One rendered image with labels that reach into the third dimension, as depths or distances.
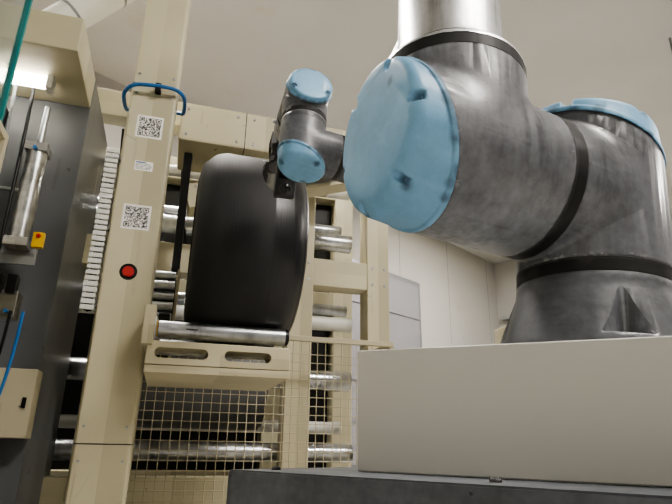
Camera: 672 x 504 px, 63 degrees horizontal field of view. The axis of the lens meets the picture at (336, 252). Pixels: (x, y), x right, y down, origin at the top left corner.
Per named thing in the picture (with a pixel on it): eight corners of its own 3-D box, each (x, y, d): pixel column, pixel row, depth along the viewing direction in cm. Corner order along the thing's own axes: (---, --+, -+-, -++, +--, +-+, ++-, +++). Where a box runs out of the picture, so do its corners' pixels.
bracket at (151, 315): (140, 343, 134) (145, 303, 137) (144, 365, 170) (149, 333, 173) (154, 344, 134) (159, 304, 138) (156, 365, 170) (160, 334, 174)
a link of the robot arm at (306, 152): (343, 168, 102) (345, 116, 108) (285, 151, 98) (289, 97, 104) (323, 193, 110) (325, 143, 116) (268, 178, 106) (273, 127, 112)
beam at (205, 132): (178, 137, 194) (182, 101, 199) (176, 170, 217) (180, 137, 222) (344, 164, 210) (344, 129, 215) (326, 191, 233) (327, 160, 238)
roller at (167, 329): (152, 335, 138) (154, 318, 140) (152, 338, 142) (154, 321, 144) (289, 344, 148) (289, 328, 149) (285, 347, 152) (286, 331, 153)
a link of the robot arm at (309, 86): (286, 95, 103) (290, 56, 108) (274, 136, 114) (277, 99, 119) (334, 106, 106) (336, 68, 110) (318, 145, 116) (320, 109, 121)
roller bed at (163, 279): (107, 351, 178) (120, 263, 188) (111, 358, 191) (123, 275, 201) (170, 355, 183) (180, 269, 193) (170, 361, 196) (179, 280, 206)
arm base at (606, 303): (748, 387, 52) (734, 286, 55) (654, 354, 41) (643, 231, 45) (562, 389, 67) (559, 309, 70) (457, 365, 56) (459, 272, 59)
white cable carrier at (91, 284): (78, 308, 144) (107, 147, 160) (81, 312, 148) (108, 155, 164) (97, 309, 145) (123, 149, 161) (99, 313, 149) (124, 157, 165)
